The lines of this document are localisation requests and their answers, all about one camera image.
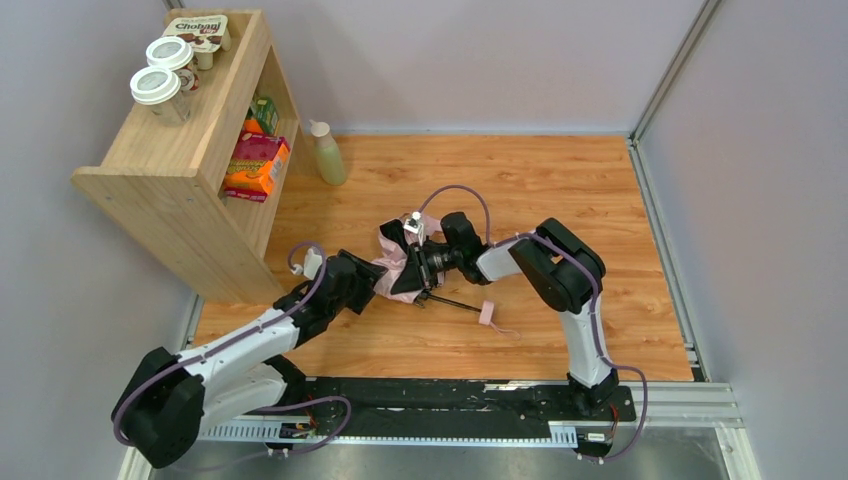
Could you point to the white lidded jar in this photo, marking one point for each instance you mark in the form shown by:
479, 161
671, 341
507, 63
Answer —
174, 54
158, 90

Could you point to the Chobani yogurt pack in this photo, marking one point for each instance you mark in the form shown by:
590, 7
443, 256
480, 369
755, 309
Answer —
206, 35

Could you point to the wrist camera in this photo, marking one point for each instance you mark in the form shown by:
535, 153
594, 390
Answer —
414, 228
309, 267

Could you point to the white lidded jar rear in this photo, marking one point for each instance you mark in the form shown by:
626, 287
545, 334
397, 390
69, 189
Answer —
174, 54

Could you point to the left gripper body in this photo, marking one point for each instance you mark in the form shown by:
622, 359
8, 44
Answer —
361, 282

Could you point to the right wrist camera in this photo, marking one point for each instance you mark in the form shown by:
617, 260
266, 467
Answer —
414, 228

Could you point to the pink folding umbrella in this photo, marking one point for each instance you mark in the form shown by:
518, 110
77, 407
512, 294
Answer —
452, 244

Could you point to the white lidded jar front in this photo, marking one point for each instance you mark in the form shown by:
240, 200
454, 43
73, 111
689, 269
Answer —
158, 90

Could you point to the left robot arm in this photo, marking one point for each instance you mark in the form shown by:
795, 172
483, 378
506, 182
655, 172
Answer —
172, 398

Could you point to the green squeeze bottle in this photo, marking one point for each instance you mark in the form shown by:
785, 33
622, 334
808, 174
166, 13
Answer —
328, 155

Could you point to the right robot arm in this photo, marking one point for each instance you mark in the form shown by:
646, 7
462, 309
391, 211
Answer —
565, 273

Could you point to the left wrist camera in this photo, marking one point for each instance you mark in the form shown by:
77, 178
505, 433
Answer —
309, 267

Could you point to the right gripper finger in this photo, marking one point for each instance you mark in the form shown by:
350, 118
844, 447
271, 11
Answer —
392, 238
407, 282

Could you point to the wooden shelf unit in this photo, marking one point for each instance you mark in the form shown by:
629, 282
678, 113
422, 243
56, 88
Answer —
161, 183

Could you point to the green carton on shelf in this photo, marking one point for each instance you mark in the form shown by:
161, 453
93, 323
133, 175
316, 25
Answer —
263, 116

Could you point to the orange pink snack box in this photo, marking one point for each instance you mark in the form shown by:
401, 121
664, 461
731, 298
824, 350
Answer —
255, 166

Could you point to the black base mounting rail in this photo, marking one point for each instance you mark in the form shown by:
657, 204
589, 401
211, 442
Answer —
448, 409

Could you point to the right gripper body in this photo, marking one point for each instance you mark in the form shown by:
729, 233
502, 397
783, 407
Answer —
422, 266

